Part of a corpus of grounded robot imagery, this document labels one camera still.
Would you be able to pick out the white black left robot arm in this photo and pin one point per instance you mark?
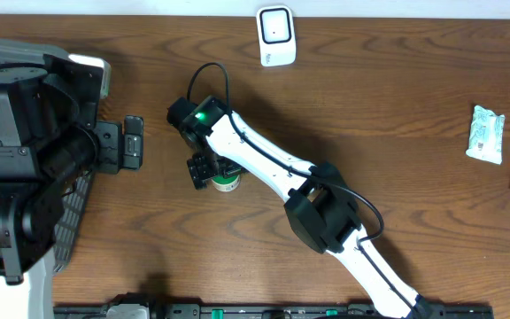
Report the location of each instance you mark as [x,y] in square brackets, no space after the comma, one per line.
[31,298]

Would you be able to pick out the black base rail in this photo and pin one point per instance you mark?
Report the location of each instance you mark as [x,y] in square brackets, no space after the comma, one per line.
[133,305]

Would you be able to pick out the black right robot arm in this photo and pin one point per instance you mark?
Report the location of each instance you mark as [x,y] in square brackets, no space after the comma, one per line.
[322,211]

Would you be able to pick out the grey plastic mesh basket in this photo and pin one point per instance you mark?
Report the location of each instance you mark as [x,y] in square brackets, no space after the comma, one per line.
[41,151]

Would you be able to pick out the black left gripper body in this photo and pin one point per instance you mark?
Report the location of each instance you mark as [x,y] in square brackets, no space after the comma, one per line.
[109,146]

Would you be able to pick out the teal white snack packet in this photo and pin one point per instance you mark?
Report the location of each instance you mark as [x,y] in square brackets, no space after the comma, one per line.
[485,136]

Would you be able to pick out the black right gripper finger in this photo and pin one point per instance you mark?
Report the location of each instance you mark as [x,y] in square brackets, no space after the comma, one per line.
[201,170]
[229,168]

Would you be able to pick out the green lid white jar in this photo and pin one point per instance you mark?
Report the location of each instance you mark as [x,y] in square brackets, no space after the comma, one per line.
[226,184]

